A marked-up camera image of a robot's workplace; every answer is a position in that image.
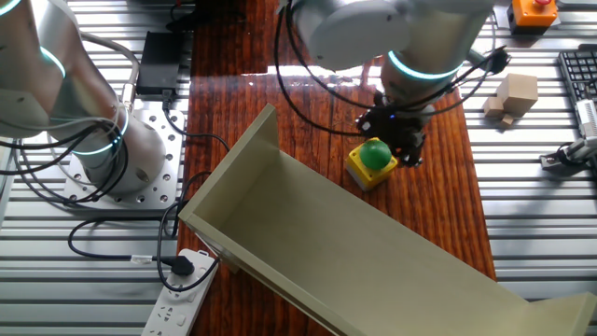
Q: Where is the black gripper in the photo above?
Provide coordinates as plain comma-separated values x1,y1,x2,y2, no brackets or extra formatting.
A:
356,103,428,168

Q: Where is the green push button yellow box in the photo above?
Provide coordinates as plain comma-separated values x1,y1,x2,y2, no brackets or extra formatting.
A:
344,137,399,192

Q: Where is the beige wooden shelf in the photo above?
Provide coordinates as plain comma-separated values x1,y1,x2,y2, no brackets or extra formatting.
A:
178,103,597,336

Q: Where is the glossy wood grain board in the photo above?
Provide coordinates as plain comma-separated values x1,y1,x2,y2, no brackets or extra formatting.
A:
176,0,498,336

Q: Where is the medium wooden block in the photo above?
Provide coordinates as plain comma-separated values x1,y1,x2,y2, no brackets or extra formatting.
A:
482,96,506,119

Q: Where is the orange emergency stop box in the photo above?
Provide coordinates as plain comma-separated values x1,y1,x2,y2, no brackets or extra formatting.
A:
507,0,560,35

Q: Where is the black keyboard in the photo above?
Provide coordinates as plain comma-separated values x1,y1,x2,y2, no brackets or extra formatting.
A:
558,49,597,106

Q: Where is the black power adapter brick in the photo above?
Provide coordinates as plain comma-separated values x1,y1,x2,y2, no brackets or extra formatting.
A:
135,31,183,97

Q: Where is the white power strip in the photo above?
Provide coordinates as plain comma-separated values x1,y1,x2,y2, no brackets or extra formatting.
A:
141,248,219,336

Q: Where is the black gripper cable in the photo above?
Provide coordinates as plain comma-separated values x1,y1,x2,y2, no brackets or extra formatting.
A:
273,0,512,137

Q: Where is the small grey camera on mount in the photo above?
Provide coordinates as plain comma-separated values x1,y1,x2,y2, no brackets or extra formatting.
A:
539,136,597,177

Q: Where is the black adapter cable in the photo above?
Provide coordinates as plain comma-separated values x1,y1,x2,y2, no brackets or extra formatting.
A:
161,90,231,153

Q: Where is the silver depth camera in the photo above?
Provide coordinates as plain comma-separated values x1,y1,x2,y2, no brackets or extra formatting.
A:
574,98,597,139

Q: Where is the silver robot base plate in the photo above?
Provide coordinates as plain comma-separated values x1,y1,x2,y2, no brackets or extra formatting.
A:
62,109,187,210

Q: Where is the black power plug cable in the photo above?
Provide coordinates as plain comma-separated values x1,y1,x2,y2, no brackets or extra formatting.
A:
67,217,196,278

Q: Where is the thin black cable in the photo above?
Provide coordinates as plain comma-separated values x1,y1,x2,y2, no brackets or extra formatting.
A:
156,170,220,293

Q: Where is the thick grey robot cable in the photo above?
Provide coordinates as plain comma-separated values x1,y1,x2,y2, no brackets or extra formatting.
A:
76,30,142,108

